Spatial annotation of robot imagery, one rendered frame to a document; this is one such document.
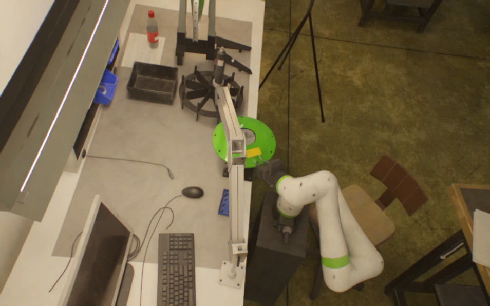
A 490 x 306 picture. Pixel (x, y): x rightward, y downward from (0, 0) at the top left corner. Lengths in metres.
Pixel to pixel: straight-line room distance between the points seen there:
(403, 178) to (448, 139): 1.69
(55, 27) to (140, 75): 1.69
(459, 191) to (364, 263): 0.69
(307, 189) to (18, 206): 1.14
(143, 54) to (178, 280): 1.39
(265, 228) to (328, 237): 0.42
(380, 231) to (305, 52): 2.31
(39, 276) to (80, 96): 1.19
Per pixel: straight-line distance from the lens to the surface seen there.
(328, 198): 1.67
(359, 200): 2.52
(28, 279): 1.89
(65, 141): 0.74
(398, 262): 3.18
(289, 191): 1.59
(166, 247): 1.82
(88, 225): 1.55
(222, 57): 1.76
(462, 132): 4.20
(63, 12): 0.82
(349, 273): 1.84
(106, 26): 0.92
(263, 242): 2.02
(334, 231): 1.74
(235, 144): 1.53
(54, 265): 1.89
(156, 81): 2.42
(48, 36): 0.77
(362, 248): 1.92
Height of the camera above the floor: 2.62
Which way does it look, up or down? 54 degrees down
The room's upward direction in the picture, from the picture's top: 13 degrees clockwise
